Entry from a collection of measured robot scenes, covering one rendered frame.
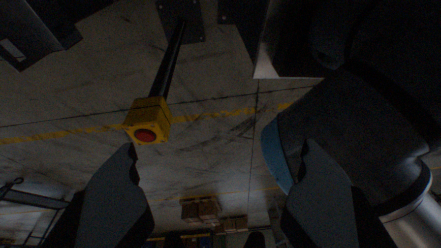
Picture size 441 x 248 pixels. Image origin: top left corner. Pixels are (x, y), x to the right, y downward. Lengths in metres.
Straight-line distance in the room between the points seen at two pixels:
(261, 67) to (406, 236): 0.40
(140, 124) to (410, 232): 0.46
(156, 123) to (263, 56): 0.31
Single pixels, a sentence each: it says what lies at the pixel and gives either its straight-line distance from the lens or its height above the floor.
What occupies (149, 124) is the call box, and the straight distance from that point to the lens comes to 0.38.
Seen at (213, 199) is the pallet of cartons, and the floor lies 0.07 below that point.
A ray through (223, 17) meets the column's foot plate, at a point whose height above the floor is 0.02.
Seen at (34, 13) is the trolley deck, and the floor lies 0.85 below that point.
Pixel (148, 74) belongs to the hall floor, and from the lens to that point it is 1.39.
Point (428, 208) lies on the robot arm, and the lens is 0.33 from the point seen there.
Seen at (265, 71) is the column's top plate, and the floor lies 0.75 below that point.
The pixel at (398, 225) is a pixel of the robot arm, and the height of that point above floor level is 1.12.
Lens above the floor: 1.14
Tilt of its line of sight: 42 degrees down
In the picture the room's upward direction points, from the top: 175 degrees clockwise
